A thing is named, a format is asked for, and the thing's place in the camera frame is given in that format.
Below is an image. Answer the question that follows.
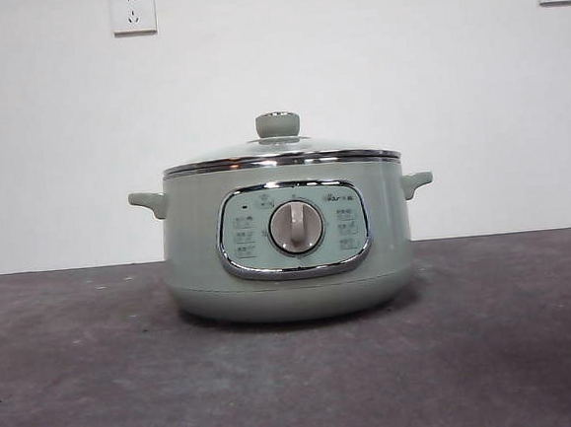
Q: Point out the glass lid with green knob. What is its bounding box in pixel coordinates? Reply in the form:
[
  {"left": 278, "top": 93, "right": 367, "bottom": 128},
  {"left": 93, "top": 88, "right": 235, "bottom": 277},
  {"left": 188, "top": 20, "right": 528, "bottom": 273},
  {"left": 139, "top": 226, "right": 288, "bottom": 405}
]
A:
[{"left": 158, "top": 101, "right": 403, "bottom": 178}]

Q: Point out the sage green electric cooking pot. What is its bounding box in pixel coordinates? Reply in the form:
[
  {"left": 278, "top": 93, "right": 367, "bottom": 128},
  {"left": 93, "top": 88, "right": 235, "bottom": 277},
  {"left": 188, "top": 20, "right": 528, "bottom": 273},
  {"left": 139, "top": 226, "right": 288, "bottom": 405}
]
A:
[{"left": 125, "top": 150, "right": 445, "bottom": 334}]

